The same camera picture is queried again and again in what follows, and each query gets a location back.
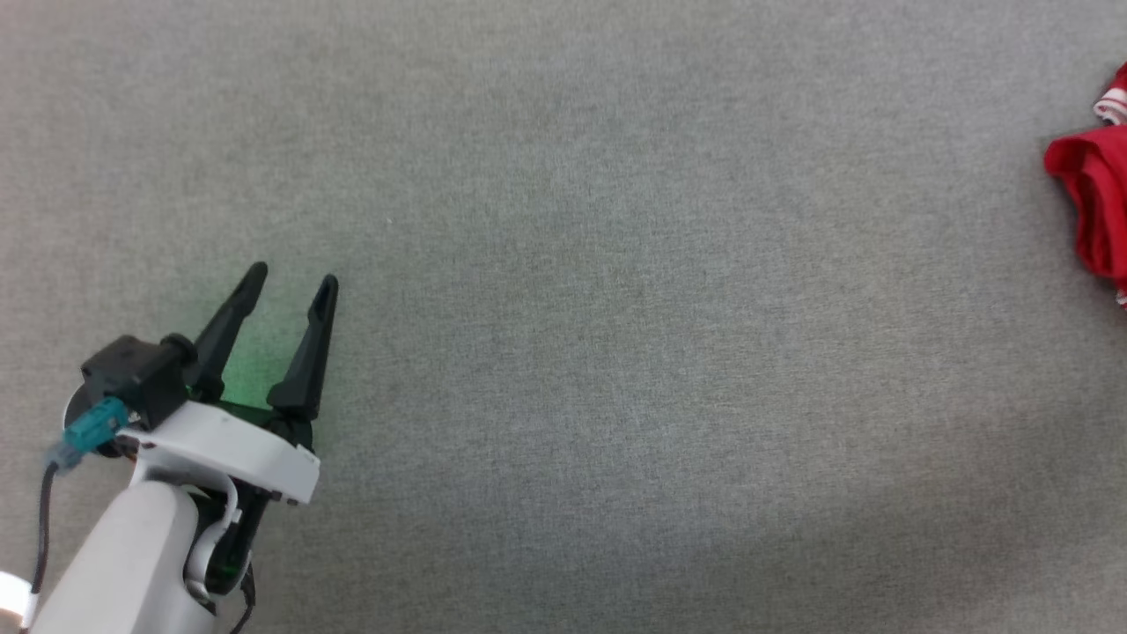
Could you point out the red white-trimmed garment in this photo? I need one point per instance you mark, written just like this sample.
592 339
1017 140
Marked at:
1101 194

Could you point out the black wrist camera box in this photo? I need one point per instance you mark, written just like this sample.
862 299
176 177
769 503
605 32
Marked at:
136 374

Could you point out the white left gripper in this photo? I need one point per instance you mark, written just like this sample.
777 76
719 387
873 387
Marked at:
229 453

